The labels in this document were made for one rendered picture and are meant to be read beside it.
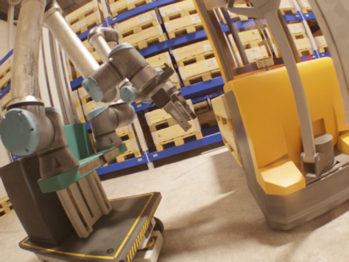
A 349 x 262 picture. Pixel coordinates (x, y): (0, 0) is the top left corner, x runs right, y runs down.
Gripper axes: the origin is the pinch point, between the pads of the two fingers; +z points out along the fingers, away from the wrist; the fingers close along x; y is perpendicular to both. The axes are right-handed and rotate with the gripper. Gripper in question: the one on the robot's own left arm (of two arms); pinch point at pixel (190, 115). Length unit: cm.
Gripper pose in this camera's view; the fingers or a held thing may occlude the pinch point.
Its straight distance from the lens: 97.6
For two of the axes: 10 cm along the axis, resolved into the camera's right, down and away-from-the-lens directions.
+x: 3.4, -0.7, 9.4
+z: 6.1, 7.8, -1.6
